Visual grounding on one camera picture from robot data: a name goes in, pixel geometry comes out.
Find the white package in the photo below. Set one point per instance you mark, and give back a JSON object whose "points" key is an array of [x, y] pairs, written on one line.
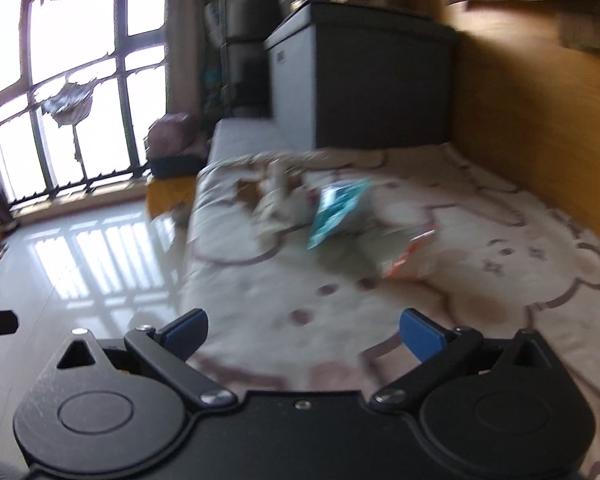
{"points": [[214, 20]]}

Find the black drawer tower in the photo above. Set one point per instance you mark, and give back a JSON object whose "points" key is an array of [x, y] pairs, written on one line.
{"points": [[247, 75]]}

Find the teal snack packet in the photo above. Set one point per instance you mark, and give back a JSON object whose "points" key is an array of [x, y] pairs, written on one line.
{"points": [[337, 210]]}

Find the orange and white packet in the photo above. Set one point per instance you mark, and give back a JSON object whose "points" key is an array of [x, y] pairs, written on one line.
{"points": [[410, 255]]}

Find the white tissue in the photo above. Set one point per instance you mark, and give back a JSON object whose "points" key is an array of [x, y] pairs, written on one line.
{"points": [[275, 205]]}

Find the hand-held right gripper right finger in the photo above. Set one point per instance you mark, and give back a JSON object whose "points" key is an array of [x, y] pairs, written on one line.
{"points": [[420, 335]]}

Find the black window railing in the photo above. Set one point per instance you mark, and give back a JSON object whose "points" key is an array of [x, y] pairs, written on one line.
{"points": [[87, 177]]}

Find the black plastic tray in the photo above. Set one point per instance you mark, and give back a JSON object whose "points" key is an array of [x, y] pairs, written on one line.
{"points": [[175, 166]]}

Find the pink bag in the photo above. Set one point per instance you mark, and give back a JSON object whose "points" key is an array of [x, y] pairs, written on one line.
{"points": [[172, 132]]}

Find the bear print blanket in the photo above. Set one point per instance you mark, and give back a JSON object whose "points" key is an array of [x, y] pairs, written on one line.
{"points": [[480, 285]]}

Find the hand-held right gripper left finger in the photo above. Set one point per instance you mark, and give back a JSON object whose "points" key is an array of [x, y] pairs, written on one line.
{"points": [[187, 332]]}

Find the grey fabric storage box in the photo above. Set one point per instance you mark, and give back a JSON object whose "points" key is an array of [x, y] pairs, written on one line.
{"points": [[380, 85]]}

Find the grey seat cushion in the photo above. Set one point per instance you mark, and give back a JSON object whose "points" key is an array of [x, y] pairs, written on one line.
{"points": [[240, 137]]}

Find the teal package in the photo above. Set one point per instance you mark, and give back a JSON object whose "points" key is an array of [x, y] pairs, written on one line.
{"points": [[212, 87]]}

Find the grey-brown curtain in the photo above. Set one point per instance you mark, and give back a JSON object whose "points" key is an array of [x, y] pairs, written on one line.
{"points": [[185, 35]]}

